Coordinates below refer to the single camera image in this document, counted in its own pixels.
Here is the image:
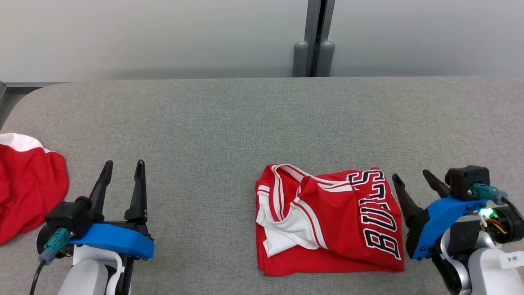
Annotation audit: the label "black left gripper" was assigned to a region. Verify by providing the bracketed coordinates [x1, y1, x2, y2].
[36, 159, 154, 259]

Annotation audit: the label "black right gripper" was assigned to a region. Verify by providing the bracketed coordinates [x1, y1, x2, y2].
[392, 169, 524, 259]

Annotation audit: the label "red white basketball jersey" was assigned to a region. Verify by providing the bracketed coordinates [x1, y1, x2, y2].
[255, 164, 406, 277]

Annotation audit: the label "red shorts with white band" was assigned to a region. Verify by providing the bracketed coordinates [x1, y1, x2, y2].
[0, 133, 69, 245]

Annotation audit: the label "right camera cable teal plug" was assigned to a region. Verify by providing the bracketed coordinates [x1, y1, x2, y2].
[472, 183, 512, 206]

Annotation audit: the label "camera cable teal plug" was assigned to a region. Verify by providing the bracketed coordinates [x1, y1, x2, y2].
[29, 228, 72, 295]
[472, 183, 512, 206]

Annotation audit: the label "left camera cable teal plug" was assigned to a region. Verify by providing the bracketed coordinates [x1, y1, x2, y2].
[29, 228, 72, 295]

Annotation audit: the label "white cable tag marked 3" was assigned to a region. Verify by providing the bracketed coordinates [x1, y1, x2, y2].
[500, 251, 524, 270]

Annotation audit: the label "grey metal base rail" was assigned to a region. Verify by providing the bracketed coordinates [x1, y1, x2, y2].
[0, 82, 68, 88]

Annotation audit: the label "grey metal partition post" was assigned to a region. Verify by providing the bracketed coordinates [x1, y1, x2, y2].
[305, 0, 336, 77]

